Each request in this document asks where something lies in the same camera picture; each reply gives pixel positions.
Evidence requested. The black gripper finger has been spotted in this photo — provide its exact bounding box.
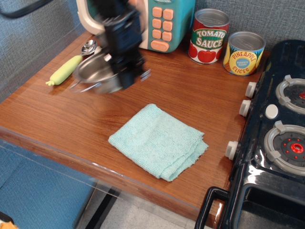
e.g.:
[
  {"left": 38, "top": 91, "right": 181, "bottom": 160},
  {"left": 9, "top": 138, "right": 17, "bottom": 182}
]
[{"left": 118, "top": 69, "right": 140, "bottom": 89}]

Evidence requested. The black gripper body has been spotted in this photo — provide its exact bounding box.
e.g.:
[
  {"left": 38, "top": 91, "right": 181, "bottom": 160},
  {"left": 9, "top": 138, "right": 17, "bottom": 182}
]
[{"left": 98, "top": 9, "right": 144, "bottom": 74}]

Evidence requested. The small steel pot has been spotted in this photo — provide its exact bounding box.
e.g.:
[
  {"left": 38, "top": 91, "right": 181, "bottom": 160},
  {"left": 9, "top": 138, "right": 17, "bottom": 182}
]
[{"left": 70, "top": 52, "right": 151, "bottom": 94}]

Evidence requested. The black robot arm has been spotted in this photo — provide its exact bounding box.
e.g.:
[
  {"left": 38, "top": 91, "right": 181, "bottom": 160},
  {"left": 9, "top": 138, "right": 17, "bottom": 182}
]
[{"left": 92, "top": 0, "right": 145, "bottom": 89}]

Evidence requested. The light blue cloth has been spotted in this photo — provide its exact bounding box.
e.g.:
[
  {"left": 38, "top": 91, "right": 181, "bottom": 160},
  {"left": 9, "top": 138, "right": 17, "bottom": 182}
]
[{"left": 108, "top": 104, "right": 208, "bottom": 182}]

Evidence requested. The teal toy microwave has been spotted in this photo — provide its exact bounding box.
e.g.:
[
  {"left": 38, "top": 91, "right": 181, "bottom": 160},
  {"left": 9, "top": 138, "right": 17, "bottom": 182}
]
[{"left": 76, "top": 0, "right": 195, "bottom": 53}]

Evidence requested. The tomato sauce can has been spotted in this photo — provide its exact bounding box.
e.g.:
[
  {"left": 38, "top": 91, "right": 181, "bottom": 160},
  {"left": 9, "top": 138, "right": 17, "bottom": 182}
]
[{"left": 188, "top": 8, "right": 230, "bottom": 64}]

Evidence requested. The pineapple slices can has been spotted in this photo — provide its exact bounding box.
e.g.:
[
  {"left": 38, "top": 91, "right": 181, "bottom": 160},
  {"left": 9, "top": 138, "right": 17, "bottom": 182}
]
[{"left": 223, "top": 31, "right": 266, "bottom": 76}]

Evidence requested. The black toy stove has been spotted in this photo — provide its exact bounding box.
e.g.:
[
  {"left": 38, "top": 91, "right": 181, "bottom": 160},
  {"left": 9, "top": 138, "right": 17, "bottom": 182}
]
[{"left": 195, "top": 40, "right": 305, "bottom": 229}]

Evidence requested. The orange plush object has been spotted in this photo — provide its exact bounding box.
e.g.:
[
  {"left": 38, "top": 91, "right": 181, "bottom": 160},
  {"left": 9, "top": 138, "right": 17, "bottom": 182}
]
[{"left": 0, "top": 212, "right": 19, "bottom": 229}]

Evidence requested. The spoon with green handle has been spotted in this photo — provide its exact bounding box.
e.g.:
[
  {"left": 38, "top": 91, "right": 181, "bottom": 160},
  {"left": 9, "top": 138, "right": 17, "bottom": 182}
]
[{"left": 45, "top": 40, "right": 97, "bottom": 86}]

